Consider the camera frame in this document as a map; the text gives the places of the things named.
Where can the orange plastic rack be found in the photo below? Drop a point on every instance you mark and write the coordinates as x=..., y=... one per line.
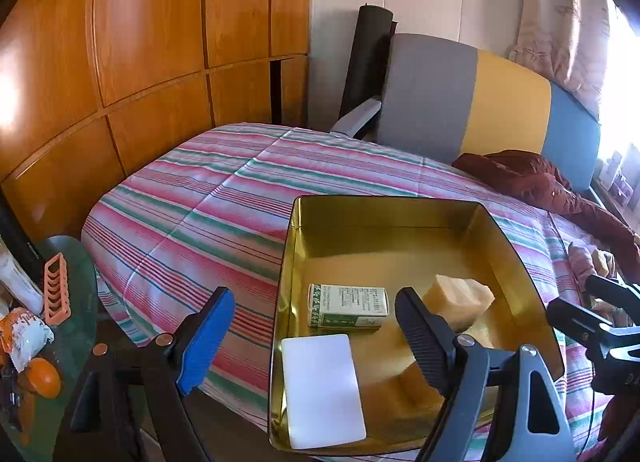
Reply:
x=57, y=289

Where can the purple box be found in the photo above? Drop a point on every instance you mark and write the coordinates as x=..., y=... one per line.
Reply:
x=627, y=189

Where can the white block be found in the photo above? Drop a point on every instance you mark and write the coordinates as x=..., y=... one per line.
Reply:
x=322, y=392

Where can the wooden wardrobe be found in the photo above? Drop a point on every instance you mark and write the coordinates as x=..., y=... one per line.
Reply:
x=150, y=41

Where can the grey yellow blue headboard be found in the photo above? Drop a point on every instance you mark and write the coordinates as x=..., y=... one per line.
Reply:
x=510, y=101

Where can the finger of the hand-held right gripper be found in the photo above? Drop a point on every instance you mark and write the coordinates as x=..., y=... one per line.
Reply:
x=612, y=289
x=575, y=322

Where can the orange fruit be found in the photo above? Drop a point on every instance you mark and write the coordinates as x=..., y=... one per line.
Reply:
x=44, y=378

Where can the orange and white snack bag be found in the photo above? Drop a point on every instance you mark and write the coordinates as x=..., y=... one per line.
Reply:
x=27, y=337

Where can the glass side table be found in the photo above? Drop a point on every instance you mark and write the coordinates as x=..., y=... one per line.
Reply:
x=75, y=262

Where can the grey bed rail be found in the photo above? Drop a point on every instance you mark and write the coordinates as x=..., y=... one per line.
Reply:
x=355, y=117

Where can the black rolled mat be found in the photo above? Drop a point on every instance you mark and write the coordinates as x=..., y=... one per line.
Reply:
x=367, y=56

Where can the pink starfish print curtain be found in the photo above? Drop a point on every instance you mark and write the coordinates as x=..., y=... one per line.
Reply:
x=565, y=16

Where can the green and white small box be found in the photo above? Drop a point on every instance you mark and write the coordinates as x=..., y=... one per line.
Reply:
x=347, y=304

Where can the white tube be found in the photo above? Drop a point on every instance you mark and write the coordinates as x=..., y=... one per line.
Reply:
x=17, y=279

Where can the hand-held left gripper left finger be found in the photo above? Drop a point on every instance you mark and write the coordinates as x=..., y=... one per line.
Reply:
x=205, y=342

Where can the striped blanket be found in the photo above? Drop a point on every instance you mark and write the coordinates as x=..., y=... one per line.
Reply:
x=200, y=202

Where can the yellow sponge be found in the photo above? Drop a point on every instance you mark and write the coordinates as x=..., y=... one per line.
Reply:
x=460, y=299

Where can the stack of white boxes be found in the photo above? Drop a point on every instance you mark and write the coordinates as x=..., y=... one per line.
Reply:
x=614, y=166

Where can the light pink clothing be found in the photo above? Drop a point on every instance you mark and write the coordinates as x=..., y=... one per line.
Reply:
x=582, y=264

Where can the maroon jacket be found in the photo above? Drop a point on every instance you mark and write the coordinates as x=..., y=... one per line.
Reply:
x=540, y=181

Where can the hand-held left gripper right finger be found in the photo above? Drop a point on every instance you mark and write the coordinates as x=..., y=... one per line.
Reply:
x=425, y=342

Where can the gold tin box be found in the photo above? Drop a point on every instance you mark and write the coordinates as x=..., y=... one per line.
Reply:
x=400, y=252

